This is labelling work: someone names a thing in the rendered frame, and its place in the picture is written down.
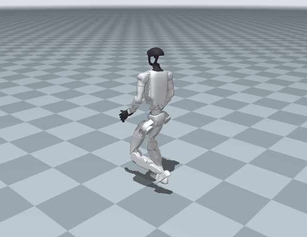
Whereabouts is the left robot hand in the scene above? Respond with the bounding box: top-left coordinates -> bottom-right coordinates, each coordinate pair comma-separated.
119,110 -> 133,122

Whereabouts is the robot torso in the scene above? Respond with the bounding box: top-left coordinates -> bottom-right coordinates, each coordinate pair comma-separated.
144,67 -> 168,128

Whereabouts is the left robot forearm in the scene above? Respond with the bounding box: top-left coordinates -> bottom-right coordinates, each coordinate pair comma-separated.
127,96 -> 140,114

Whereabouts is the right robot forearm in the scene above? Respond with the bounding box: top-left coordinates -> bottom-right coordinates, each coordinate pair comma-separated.
159,98 -> 172,109

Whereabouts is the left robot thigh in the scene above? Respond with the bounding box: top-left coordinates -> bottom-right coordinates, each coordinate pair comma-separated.
130,119 -> 154,156

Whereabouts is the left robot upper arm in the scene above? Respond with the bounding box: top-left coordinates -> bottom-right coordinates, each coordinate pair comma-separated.
135,72 -> 150,104

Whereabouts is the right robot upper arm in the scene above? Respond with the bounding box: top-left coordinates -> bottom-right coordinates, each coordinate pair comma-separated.
167,71 -> 175,98

